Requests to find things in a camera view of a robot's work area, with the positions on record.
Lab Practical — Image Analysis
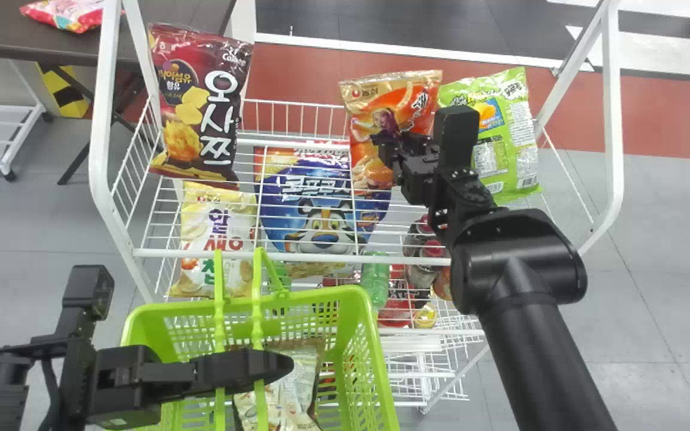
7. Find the yellow snack packet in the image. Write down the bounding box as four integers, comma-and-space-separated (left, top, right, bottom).
167, 181, 258, 299

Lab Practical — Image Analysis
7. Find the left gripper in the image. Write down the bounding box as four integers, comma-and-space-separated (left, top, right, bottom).
84, 345, 295, 430

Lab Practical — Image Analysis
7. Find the maroon snack packet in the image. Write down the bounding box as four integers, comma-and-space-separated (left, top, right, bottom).
147, 23, 254, 183

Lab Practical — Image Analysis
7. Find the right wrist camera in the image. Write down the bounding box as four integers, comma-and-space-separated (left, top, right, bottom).
433, 106, 481, 174

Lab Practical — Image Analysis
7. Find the yellow black striped post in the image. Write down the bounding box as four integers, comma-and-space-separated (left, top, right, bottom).
36, 62, 92, 119

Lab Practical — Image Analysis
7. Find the pink snack packet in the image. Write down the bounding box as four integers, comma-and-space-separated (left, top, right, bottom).
19, 0, 125, 34

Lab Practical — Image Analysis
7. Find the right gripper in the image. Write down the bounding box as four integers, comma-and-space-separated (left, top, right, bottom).
371, 129, 441, 207

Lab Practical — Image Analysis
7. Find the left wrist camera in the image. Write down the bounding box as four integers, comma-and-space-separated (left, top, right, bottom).
52, 265, 116, 351

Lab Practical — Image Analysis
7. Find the green basket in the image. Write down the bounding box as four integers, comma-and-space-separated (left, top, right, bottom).
120, 247, 401, 431

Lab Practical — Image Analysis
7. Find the blue cereal bag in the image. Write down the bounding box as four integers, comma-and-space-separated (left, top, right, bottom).
253, 145, 392, 264

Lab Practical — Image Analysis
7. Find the white shelf trolley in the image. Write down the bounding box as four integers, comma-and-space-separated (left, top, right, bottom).
0, 54, 47, 183

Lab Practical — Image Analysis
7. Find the green snack packet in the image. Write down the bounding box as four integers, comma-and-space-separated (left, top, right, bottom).
438, 66, 543, 205

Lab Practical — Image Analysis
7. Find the beige snack packet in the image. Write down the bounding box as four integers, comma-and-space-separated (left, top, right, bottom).
232, 340, 325, 431

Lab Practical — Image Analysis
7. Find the yellow can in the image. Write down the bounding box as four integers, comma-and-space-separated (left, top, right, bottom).
413, 303, 439, 329

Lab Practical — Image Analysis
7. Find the orange snack packet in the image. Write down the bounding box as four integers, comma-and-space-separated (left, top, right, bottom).
338, 70, 443, 193

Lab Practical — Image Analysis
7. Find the white wire rack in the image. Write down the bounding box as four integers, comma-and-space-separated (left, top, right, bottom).
88, 0, 625, 415

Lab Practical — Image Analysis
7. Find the green bottle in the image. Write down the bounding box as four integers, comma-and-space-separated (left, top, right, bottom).
360, 251, 391, 309

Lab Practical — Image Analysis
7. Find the red can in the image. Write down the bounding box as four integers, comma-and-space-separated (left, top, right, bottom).
377, 266, 417, 329

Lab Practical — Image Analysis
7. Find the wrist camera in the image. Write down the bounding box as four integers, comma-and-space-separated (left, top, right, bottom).
52, 265, 116, 351
433, 106, 481, 174

